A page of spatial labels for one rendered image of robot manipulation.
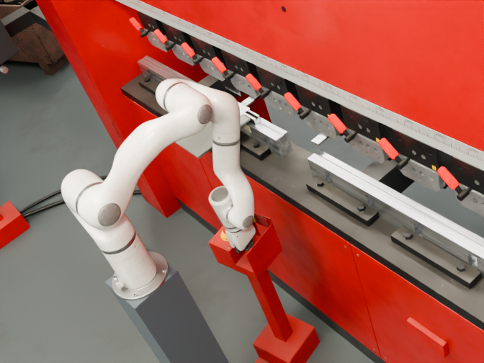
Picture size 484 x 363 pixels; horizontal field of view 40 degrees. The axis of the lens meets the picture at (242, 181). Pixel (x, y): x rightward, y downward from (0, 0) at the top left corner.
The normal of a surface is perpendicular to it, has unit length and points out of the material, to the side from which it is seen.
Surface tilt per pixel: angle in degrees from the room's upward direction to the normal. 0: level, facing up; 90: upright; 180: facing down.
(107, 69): 90
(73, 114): 0
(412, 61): 90
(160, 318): 90
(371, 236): 0
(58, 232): 0
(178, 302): 90
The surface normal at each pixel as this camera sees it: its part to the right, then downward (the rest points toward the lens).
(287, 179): -0.28, -0.70
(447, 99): -0.75, 0.58
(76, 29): 0.60, 0.41
